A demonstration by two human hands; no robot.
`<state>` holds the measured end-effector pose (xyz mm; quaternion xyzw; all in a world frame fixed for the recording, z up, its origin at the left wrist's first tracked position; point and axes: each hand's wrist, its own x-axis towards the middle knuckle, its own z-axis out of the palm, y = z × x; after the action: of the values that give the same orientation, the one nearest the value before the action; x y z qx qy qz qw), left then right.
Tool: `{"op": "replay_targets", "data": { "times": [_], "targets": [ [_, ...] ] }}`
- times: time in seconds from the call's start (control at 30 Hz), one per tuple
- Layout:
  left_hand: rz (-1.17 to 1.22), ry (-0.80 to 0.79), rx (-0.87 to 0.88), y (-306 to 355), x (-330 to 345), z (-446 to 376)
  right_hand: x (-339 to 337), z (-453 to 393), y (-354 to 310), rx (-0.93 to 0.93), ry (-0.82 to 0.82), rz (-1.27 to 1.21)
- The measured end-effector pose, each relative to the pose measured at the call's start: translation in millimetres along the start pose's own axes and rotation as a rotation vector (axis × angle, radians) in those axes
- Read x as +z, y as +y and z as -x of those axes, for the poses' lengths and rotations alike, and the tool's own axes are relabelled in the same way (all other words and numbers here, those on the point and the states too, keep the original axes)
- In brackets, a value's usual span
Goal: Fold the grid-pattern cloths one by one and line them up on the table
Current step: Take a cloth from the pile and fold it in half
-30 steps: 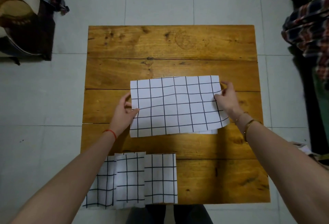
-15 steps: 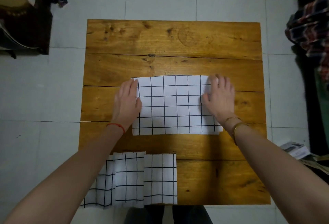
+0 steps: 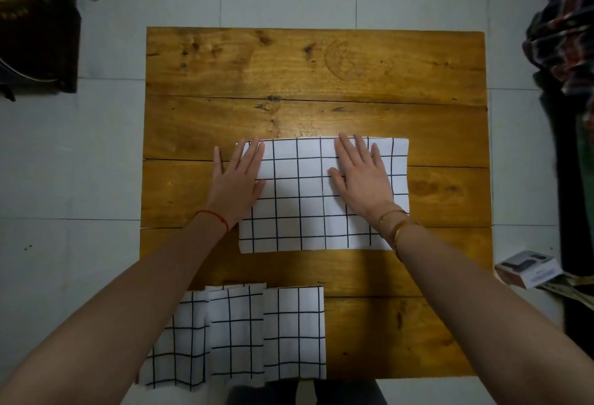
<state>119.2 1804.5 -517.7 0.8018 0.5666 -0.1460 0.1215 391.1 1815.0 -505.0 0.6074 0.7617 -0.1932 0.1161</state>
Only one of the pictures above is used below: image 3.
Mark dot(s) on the person's right hand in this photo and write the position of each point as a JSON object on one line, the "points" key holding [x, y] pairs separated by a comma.
{"points": [[366, 182]]}

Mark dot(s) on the green cloth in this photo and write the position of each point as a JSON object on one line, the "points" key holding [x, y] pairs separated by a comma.
{"points": [[587, 163]]}

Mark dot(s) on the person's left forearm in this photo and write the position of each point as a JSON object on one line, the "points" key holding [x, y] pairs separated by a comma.
{"points": [[116, 325]]}

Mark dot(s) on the wooden table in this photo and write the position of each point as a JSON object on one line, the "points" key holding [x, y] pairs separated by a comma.
{"points": [[301, 70]]}

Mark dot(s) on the cream and denim armchair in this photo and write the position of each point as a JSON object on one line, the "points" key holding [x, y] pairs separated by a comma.
{"points": [[37, 38]]}

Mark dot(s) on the person's right forearm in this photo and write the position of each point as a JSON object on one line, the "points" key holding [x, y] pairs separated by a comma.
{"points": [[487, 325]]}

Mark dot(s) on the long cream and denim sofa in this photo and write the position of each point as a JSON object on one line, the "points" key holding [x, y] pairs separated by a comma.
{"points": [[566, 163]]}

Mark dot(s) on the person's left hand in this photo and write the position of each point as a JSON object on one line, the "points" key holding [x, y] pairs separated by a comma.
{"points": [[234, 191]]}

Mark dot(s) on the gold bangle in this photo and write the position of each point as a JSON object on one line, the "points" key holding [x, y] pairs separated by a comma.
{"points": [[401, 230]]}

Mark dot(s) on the grid cloth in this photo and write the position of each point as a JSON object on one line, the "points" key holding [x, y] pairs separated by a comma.
{"points": [[294, 330], [297, 205], [178, 353]]}

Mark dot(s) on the small white orange box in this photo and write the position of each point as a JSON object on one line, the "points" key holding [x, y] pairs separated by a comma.
{"points": [[531, 272]]}

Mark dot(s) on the red plaid blanket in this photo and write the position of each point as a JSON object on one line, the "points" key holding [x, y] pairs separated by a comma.
{"points": [[561, 42]]}

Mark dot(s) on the person's denim trousers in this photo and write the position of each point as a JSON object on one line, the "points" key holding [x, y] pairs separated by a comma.
{"points": [[343, 391]]}

